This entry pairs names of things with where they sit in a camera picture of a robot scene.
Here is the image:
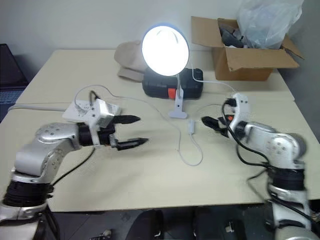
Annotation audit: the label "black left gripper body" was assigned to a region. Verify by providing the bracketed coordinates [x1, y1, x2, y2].
[97, 124, 119, 150]

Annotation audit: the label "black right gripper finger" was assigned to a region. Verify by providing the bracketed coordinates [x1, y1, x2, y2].
[211, 125, 229, 138]
[200, 115, 220, 131]

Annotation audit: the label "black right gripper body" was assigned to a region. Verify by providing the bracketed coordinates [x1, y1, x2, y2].
[217, 114, 236, 139]

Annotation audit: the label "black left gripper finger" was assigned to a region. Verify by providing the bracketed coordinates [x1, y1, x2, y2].
[116, 137, 150, 152]
[113, 114, 142, 126]

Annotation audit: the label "white clip desk lamp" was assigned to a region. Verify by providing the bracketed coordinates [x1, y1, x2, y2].
[141, 23, 190, 120]

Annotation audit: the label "white power strip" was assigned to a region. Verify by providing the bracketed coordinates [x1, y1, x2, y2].
[61, 99, 123, 124]

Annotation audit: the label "black tool case red latch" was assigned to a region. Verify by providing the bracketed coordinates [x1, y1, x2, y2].
[141, 67, 205, 101]

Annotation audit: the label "beige cloth hat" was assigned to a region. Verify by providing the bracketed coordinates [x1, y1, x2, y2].
[114, 39, 149, 82]

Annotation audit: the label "brown cardboard box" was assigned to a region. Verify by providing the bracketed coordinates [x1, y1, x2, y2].
[190, 15, 305, 82]

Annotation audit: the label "dark rounded shape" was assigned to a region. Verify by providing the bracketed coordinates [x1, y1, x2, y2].
[122, 208, 165, 240]

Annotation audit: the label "dark items in cardboard box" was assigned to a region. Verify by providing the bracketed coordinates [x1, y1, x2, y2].
[216, 18, 246, 49]

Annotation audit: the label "clear plastic bag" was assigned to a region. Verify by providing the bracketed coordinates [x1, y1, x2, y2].
[235, 0, 304, 50]

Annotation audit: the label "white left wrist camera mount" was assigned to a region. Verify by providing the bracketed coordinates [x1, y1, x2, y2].
[84, 98, 121, 146]

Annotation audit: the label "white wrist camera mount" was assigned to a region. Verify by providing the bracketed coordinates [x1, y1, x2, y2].
[84, 98, 121, 146]
[230, 92, 252, 131]

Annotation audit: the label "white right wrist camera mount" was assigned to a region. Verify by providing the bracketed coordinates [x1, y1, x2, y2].
[230, 92, 252, 131]

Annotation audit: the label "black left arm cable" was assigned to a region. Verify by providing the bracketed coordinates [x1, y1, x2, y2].
[49, 90, 101, 192]

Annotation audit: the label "grey power strip cable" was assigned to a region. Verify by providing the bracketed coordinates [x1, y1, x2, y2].
[6, 103, 67, 113]

